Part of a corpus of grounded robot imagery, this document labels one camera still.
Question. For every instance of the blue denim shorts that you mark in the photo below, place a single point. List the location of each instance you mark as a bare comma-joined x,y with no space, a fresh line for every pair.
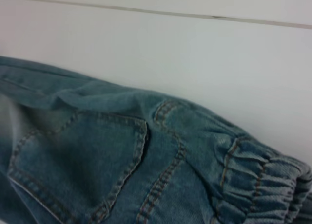
122,160

